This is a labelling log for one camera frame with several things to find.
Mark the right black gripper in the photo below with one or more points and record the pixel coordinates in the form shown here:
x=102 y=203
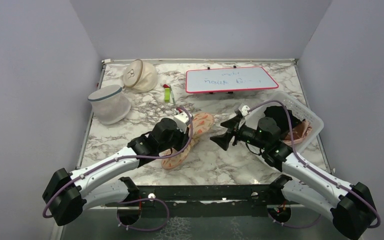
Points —
x=223 y=139

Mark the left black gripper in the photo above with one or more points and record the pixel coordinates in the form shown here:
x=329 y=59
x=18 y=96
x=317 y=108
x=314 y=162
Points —
x=184 y=138

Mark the floral mesh laundry bag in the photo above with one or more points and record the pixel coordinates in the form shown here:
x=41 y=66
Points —
x=202 y=123

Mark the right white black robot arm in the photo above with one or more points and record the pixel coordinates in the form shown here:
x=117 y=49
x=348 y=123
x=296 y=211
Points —
x=350 y=207

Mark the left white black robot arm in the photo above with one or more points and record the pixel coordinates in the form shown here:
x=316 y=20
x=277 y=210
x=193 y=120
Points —
x=67 y=192

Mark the black bra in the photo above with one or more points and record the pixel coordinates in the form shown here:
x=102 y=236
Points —
x=279 y=115

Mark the pink bra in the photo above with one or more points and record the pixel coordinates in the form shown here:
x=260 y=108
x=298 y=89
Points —
x=301 y=131

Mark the white mesh laundry bag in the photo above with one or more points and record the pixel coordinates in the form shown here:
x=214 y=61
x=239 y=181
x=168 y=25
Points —
x=109 y=104

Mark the green red marker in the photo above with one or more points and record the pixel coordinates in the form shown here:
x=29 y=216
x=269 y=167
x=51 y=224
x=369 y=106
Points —
x=168 y=94

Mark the red framed whiteboard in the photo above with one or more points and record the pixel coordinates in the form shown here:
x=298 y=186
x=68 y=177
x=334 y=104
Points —
x=217 y=80

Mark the white plastic basket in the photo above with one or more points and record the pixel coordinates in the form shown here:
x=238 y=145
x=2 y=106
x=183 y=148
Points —
x=309 y=148

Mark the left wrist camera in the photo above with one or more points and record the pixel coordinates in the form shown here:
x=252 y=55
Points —
x=182 y=121

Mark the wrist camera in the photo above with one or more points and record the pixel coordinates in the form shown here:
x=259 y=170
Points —
x=182 y=121
x=244 y=110

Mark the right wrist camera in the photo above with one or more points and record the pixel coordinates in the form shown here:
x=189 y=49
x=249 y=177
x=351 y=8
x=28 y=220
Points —
x=244 y=110

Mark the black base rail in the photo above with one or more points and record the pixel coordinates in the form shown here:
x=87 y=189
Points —
x=195 y=201

